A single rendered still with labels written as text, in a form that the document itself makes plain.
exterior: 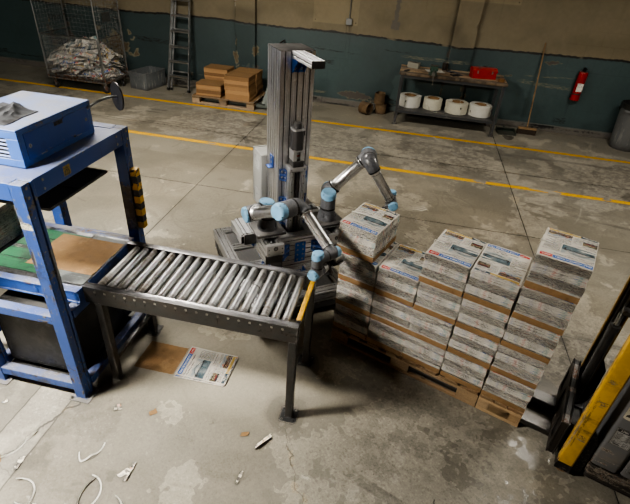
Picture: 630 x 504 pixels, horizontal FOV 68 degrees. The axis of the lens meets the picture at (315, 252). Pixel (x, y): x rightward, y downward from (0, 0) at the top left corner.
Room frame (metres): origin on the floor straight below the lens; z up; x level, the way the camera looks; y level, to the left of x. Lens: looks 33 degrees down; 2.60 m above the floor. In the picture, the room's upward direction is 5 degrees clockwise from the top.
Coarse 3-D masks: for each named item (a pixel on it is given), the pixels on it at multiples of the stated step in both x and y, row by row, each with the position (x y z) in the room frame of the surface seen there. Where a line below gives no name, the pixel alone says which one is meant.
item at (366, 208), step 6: (366, 204) 3.02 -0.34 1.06; (360, 210) 2.93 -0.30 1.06; (366, 210) 2.93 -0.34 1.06; (372, 210) 2.94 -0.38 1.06; (378, 210) 2.94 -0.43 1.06; (384, 210) 2.95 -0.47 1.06; (378, 216) 2.86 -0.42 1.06; (384, 216) 2.87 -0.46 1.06; (390, 216) 2.87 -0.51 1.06; (396, 216) 2.88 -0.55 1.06; (396, 222) 2.88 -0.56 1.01; (390, 228) 2.79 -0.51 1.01; (396, 228) 2.91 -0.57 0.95; (390, 234) 2.83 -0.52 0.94; (390, 240) 2.85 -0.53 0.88
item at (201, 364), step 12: (192, 348) 2.48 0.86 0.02; (192, 360) 2.37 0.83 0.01; (204, 360) 2.38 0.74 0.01; (216, 360) 2.39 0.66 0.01; (228, 360) 2.39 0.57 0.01; (180, 372) 2.25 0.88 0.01; (192, 372) 2.26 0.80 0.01; (204, 372) 2.26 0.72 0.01; (216, 372) 2.27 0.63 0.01; (228, 372) 2.28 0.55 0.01
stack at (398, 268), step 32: (352, 256) 2.68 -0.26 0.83; (384, 256) 2.71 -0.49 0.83; (416, 256) 2.74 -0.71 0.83; (352, 288) 2.66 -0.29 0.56; (384, 288) 2.55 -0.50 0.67; (416, 288) 2.45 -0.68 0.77; (352, 320) 2.65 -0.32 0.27; (416, 320) 2.42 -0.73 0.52; (480, 320) 2.24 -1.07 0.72; (384, 352) 2.50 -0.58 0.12; (416, 352) 2.40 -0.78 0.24; (448, 352) 2.30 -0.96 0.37; (480, 352) 2.20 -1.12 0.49; (480, 384) 2.17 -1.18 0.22
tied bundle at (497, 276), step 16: (480, 256) 2.45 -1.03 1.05; (496, 256) 2.46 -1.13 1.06; (512, 256) 2.48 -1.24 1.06; (480, 272) 2.28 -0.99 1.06; (496, 272) 2.28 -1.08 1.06; (512, 272) 2.30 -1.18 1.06; (480, 288) 2.26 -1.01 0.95; (496, 288) 2.23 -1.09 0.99; (512, 288) 2.18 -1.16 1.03; (496, 304) 2.21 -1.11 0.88; (512, 304) 2.17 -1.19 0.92
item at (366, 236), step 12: (348, 216) 2.82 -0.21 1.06; (348, 228) 2.71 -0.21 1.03; (360, 228) 2.67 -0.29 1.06; (372, 228) 2.68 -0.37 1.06; (384, 228) 2.70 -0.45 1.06; (348, 240) 2.71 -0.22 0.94; (360, 240) 2.66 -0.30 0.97; (372, 240) 2.62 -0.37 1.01; (360, 252) 2.65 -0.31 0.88; (372, 252) 2.61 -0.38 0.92
